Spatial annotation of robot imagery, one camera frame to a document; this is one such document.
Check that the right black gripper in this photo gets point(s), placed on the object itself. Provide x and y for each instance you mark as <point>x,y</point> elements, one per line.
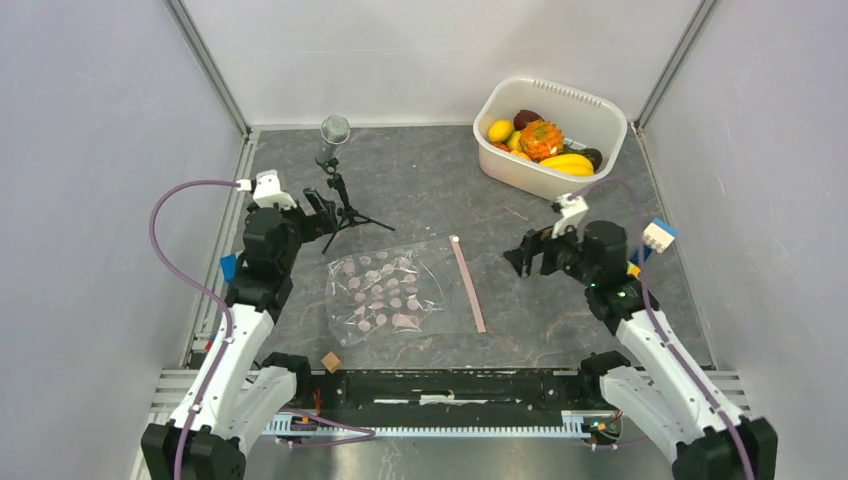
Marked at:
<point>537,242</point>

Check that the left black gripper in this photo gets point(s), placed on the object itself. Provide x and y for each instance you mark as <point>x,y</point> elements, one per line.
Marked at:
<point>318,223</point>

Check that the yellow toy bananas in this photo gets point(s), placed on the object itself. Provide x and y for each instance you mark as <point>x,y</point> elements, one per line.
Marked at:
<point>571,164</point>

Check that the clear zip top bag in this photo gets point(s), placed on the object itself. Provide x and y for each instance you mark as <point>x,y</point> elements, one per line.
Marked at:
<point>413,290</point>

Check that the orange toy pineapple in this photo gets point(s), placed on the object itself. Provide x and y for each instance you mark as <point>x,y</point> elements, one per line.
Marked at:
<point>541,140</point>

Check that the white plastic basin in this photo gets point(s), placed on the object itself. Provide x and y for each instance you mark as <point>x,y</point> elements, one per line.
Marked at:
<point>586,121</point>

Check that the dark red toy fruit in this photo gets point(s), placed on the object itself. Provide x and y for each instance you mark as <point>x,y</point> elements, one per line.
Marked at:
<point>523,118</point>

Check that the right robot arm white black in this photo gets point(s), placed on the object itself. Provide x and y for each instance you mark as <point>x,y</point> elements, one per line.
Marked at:
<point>700,431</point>

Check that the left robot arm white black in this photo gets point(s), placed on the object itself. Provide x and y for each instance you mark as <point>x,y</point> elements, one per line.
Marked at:
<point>211,431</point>

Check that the blue green toy block stack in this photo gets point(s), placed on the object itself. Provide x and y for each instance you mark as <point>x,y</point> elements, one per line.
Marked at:
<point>228,266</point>

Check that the silver microphone on tripod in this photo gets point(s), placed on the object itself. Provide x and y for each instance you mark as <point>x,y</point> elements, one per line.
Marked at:
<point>335,131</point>

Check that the orange toy fruit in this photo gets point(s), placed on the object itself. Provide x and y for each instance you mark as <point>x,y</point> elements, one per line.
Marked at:
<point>521,155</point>

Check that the orange toy pumpkin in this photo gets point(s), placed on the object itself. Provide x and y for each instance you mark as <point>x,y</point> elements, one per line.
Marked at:
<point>501,146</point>

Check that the yellow toy mango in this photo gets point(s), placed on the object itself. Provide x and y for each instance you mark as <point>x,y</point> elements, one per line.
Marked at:
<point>500,131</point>

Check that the small wooden cube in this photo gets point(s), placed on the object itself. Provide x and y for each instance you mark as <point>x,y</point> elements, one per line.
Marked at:
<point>331,362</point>

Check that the white blue yellow block stack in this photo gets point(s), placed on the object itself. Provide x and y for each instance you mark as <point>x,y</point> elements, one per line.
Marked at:
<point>656,237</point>

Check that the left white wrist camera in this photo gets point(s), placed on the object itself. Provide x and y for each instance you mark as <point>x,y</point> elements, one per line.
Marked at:
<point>267,190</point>

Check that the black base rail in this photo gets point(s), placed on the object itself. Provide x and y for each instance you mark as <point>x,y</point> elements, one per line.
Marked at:
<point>477,398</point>

